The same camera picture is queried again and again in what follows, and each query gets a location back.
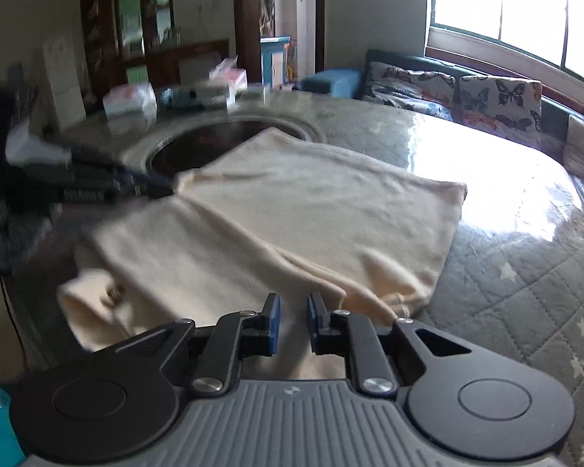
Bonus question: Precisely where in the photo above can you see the cream garment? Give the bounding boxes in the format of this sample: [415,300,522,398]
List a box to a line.
[57,127,468,380]

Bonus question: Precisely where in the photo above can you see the dark wooden sideboard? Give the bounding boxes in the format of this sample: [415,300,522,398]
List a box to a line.
[145,39,230,91]

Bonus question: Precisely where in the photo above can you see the tall wooden display cabinet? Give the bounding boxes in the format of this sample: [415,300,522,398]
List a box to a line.
[80,0,177,86]

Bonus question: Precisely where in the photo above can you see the dark cloth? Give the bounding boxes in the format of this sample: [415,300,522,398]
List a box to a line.
[0,193,84,274]

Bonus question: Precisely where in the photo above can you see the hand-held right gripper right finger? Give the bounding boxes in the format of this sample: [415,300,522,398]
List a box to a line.
[306,292,473,396]

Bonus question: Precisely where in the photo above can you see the green white carton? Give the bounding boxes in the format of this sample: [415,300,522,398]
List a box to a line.
[193,84,237,111]

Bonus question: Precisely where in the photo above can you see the butterfly print cushion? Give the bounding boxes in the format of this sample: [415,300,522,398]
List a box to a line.
[369,61,456,119]
[459,75,544,149]

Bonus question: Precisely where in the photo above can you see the window with green frame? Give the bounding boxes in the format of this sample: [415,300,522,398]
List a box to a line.
[425,0,584,92]

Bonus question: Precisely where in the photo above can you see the dark wooden door frame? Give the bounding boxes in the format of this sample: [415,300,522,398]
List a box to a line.
[232,0,327,84]

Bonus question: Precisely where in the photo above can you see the round dark table hotplate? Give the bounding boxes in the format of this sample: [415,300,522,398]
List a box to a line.
[145,116,330,177]

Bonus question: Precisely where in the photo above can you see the blue padded stool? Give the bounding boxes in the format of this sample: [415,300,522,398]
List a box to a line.
[294,68,364,100]

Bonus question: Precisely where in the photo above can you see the grey quilted star tablecloth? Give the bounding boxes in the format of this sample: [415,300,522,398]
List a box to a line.
[53,88,584,467]

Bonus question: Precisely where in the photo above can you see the dark green sofa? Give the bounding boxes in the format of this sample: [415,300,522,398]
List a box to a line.
[364,49,584,219]

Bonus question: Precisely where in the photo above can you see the white pink tissue pack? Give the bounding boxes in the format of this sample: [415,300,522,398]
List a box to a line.
[102,83,158,131]

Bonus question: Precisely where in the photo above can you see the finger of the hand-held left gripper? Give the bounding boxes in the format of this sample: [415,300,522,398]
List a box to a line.
[113,162,177,201]

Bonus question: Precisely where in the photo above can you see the pink white tissue box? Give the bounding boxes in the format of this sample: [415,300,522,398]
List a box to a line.
[208,57,248,99]

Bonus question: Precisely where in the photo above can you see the white upright panel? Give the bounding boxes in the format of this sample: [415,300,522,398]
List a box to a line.
[43,33,87,123]

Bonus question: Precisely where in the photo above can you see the blue white small cabinet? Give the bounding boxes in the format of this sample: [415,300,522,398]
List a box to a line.
[260,36,291,89]

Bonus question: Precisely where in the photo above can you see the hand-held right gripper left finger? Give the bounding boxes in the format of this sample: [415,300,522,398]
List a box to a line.
[113,293,281,398]

